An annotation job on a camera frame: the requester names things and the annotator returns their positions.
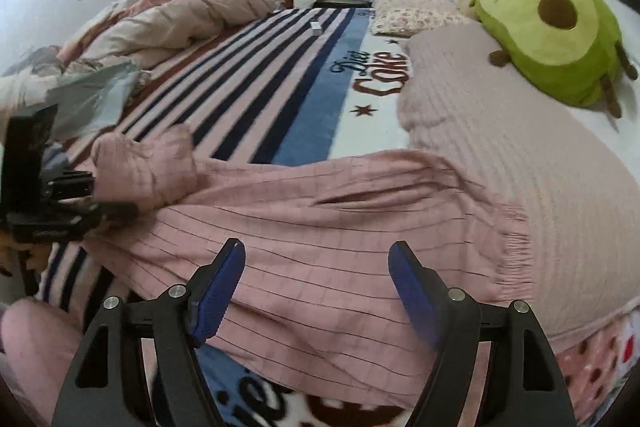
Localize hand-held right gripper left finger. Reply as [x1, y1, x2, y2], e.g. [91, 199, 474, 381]
[51, 238, 247, 427]

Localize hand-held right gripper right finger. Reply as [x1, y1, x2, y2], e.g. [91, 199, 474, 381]
[388, 241, 583, 427]

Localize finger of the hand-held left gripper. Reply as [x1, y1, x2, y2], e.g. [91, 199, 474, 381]
[92, 202, 141, 224]

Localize pink checked pants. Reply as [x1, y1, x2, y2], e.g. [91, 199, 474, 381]
[82, 124, 531, 410]

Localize grey-blue folded garment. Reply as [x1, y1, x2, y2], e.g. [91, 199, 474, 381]
[45, 59, 143, 140]

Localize person's pink clothed leg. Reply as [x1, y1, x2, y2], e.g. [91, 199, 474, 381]
[0, 298, 88, 427]

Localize beige ribbed pillow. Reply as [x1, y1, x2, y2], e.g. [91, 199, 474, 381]
[397, 24, 640, 350]

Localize pink dotted bed sheet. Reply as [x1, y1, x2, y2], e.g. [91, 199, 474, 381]
[552, 302, 640, 427]

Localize pink and white duvet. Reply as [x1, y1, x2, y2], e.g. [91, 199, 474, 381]
[0, 0, 276, 108]

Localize striped printed blanket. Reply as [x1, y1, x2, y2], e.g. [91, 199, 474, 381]
[40, 7, 416, 427]

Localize floral pillow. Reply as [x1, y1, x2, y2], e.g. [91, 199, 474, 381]
[371, 0, 476, 38]

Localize green avocado plush toy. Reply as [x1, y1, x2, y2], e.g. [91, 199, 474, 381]
[472, 0, 640, 118]

